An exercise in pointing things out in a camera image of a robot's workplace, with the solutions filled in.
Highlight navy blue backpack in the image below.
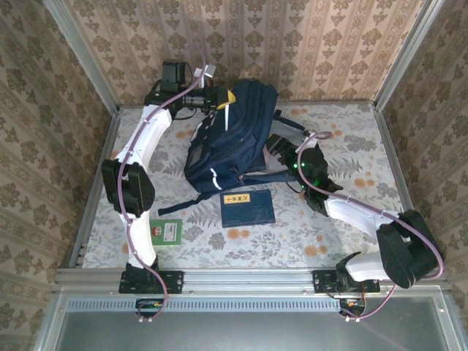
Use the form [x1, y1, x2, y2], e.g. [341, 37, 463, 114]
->
[157, 79, 306, 217]

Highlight navy book with yellow label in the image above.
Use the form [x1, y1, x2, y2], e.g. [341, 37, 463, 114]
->
[219, 189, 276, 229]

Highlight green book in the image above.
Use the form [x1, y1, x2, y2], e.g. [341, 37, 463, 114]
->
[149, 218, 184, 247]

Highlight black controller board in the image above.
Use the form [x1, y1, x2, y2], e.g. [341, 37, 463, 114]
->
[134, 298, 166, 318]
[338, 296, 367, 317]

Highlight grey metal sheet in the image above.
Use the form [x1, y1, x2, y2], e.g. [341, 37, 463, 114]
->
[32, 292, 468, 351]

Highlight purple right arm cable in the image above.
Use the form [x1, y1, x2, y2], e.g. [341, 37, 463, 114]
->
[296, 131, 445, 323]

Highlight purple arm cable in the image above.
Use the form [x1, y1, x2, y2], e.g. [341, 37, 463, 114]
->
[115, 43, 211, 323]
[296, 131, 445, 323]

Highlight aluminium table side rail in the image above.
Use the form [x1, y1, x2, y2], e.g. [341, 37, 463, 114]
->
[372, 104, 434, 266]
[69, 109, 121, 270]

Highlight aluminium corner post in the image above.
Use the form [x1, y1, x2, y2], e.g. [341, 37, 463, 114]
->
[42, 0, 121, 116]
[373, 0, 445, 110]

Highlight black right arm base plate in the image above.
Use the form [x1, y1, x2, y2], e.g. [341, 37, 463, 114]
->
[312, 269, 382, 295]

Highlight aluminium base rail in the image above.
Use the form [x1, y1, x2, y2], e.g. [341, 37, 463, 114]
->
[53, 265, 450, 298]

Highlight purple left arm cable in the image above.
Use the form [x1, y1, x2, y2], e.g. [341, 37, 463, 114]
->
[115, 43, 211, 323]

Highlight grey slotted cable duct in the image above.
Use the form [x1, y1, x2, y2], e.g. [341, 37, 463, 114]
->
[65, 295, 347, 313]

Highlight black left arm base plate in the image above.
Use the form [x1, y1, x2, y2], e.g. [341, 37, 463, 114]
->
[118, 270, 185, 295]

